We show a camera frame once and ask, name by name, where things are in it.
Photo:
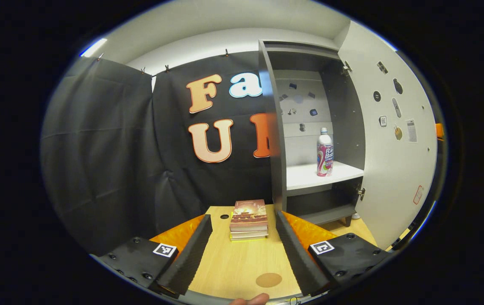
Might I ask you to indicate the beige cabinet door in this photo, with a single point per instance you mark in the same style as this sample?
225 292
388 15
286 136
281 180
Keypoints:
394 169

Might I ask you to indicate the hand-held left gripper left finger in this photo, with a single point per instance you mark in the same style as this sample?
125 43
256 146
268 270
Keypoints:
191 258

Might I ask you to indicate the yellow edged book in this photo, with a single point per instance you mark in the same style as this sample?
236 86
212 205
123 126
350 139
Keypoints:
248 239

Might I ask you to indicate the black backdrop cloth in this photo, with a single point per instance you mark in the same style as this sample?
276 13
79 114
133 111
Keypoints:
98 148

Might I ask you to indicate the white cabinet shelf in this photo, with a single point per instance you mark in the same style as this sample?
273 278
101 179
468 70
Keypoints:
305 176

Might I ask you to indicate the brown cover book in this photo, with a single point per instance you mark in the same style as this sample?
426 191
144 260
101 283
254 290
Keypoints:
248 214

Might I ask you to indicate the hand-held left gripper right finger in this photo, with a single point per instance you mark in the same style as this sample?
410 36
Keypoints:
299 258

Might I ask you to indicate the metal cabinet hinge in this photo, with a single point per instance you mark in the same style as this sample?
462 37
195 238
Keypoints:
361 193
347 67

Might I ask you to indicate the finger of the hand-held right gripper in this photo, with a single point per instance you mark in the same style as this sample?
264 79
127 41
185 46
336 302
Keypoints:
439 131

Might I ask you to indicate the silver drink bottle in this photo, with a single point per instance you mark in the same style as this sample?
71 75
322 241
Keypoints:
324 152

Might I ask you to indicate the beige edged book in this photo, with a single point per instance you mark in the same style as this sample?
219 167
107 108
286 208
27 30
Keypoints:
248 234

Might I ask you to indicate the small white object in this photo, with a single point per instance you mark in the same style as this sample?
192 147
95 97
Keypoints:
356 216

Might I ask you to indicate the round brown coaster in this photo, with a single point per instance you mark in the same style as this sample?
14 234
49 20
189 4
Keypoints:
268 280

